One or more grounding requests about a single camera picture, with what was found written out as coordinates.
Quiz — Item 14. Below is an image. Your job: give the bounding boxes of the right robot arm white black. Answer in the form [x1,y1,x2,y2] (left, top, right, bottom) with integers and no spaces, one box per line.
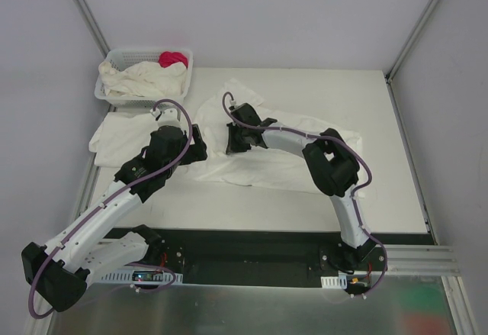
[226,103,375,270]

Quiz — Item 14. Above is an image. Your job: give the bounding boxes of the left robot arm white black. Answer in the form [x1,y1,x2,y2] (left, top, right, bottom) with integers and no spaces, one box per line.
[21,124,207,319]

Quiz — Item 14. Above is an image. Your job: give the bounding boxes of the folded white t shirt stack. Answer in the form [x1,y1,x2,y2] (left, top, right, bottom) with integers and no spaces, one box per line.
[88,112,157,168]

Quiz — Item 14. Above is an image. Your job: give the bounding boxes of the cream clothes in basket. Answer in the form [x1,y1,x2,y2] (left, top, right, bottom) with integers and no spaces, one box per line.
[98,61,188,99]

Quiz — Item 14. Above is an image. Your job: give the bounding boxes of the red garment in basket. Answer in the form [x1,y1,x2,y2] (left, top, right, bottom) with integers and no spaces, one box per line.
[158,51,189,69]

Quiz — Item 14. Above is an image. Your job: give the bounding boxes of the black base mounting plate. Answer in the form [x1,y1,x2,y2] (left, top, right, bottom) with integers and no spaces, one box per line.
[142,228,387,288]

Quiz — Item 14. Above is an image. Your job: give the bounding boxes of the white plastic laundry basket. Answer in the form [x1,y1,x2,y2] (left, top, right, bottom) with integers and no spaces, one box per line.
[95,47,194,108]

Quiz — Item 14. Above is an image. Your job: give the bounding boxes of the left white cable duct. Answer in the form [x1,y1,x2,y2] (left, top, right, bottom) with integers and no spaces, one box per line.
[97,268,183,285]

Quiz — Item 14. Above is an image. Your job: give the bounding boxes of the white cable duct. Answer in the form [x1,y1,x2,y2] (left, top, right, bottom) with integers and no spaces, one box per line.
[97,268,183,285]
[320,275,348,290]

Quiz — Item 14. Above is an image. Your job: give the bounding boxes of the right white cable duct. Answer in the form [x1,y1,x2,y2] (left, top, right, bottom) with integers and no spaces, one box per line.
[320,275,348,290]

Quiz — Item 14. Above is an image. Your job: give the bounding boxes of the aluminium rail front right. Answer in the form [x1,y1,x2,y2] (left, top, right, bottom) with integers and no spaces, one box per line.
[386,245,460,276]

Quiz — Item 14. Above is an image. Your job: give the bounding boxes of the left aluminium frame post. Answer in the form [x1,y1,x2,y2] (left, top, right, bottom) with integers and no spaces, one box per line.
[73,0,110,56]

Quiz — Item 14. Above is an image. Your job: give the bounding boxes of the aluminium frame post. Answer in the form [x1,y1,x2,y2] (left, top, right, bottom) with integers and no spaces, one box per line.
[73,0,110,56]
[384,0,461,84]

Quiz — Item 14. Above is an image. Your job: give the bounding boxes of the right aluminium frame post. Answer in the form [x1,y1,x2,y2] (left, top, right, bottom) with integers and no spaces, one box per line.
[384,0,461,84]

